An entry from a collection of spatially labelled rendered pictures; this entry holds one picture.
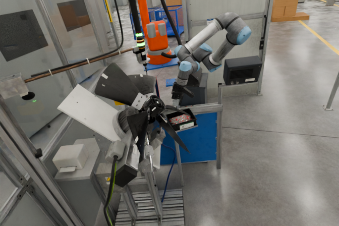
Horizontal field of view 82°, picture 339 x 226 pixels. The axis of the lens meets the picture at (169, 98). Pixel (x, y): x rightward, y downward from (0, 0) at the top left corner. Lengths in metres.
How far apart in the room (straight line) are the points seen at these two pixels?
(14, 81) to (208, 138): 1.61
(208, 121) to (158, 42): 3.40
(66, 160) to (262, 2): 2.87
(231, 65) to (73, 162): 1.29
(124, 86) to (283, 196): 1.79
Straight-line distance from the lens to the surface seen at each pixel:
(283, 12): 9.11
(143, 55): 1.14
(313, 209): 2.31
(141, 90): 1.31
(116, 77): 1.12
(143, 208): 2.08
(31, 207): 1.46
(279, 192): 2.30
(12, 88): 1.02
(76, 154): 1.41
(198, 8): 2.92
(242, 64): 1.60
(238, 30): 1.40
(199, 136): 1.98
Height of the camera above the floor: 1.84
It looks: 31 degrees down
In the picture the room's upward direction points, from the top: 8 degrees counter-clockwise
